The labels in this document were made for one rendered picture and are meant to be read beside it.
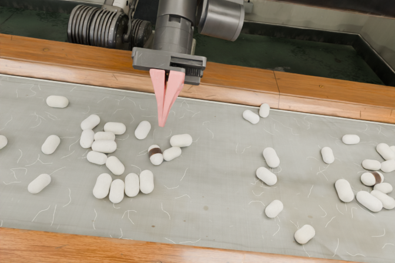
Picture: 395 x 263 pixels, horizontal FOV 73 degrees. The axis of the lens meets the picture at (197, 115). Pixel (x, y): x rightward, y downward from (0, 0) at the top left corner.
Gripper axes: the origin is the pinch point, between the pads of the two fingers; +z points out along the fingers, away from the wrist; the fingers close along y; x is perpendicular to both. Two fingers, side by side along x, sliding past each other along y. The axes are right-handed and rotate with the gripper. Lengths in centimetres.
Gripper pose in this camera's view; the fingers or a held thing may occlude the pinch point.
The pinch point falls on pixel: (162, 120)
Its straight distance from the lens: 38.5
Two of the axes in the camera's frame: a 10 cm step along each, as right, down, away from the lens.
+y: 9.9, 1.3, 0.6
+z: -1.2, 9.8, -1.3
